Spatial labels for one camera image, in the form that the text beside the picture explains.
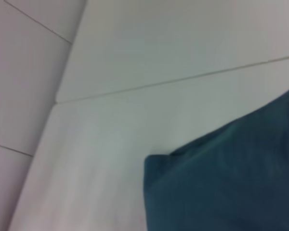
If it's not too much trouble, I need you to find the teal blue shirt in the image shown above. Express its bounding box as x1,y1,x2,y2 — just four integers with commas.
143,84,289,231

